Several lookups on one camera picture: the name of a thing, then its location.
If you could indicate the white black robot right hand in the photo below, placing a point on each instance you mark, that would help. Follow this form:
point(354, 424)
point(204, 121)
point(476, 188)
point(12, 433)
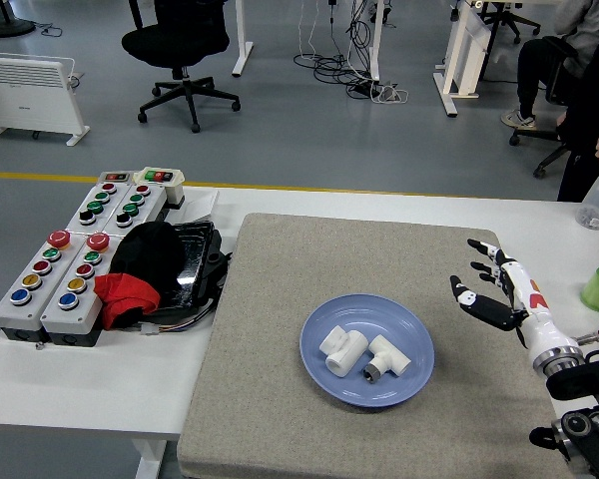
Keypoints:
point(536, 314)

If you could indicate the small white tee metal thread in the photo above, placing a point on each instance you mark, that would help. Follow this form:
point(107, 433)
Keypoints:
point(387, 356)

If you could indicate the large white pipe tee fitting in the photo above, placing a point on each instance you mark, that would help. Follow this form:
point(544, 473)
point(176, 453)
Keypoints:
point(342, 349)

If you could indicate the blue round plate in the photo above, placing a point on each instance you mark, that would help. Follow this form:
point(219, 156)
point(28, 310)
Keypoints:
point(409, 329)

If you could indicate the black rolling chair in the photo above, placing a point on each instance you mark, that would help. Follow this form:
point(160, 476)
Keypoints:
point(554, 149)

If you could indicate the green tape roll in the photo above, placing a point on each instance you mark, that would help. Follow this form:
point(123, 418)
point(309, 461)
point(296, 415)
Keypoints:
point(598, 289)

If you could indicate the seated person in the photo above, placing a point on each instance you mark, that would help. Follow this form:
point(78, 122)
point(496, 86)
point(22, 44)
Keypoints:
point(534, 70)

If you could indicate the black swivel chair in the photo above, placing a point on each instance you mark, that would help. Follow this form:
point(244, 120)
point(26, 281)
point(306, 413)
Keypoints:
point(509, 20)

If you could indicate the white desk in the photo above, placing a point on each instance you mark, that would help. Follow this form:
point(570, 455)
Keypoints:
point(461, 50)

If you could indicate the grey-brown table mat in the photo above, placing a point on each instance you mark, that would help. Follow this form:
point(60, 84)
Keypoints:
point(289, 279)

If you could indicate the white desk leg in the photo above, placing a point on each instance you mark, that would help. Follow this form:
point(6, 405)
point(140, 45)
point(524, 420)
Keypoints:
point(375, 45)
point(240, 50)

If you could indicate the black glossy tray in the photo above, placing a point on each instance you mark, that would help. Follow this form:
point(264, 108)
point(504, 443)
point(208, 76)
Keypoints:
point(194, 259)

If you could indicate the white paper sheet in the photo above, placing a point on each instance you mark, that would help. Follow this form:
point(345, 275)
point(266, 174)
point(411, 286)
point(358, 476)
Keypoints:
point(199, 207)

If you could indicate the black cloth cap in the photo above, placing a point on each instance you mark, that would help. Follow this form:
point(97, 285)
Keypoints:
point(147, 254)

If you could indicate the red cloth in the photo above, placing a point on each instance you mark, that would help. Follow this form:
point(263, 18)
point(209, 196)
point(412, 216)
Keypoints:
point(125, 299)

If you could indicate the white table leg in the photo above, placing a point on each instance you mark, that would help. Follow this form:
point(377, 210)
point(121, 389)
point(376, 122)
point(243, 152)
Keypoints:
point(150, 459)

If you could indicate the four-button control box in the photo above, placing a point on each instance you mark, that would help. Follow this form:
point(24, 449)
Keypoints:
point(135, 204)
point(97, 204)

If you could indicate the black office chair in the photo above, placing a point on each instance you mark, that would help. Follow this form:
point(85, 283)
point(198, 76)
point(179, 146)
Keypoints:
point(175, 45)

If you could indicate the five-button control box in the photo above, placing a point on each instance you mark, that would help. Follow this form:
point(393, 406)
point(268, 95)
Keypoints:
point(30, 284)
point(77, 299)

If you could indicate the white panel heater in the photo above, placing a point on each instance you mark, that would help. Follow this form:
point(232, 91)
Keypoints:
point(25, 95)

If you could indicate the black round stand base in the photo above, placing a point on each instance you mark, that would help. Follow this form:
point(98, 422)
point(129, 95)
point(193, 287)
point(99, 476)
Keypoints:
point(10, 26)

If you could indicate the cream green-red switch box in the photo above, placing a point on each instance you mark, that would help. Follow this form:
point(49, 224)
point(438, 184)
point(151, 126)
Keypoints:
point(162, 179)

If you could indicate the small grey switch box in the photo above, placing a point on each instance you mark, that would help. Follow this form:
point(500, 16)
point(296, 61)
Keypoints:
point(116, 176)

